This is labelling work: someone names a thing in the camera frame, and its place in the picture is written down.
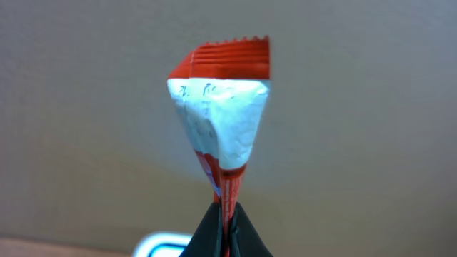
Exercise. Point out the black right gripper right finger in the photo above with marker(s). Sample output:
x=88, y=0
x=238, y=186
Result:
x=243, y=239

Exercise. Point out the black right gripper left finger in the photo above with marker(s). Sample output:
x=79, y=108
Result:
x=208, y=238

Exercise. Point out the red stick sachet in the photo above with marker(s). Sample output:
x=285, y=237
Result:
x=220, y=90

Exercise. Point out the white barcode scanner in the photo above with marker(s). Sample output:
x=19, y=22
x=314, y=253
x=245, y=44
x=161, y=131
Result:
x=162, y=244

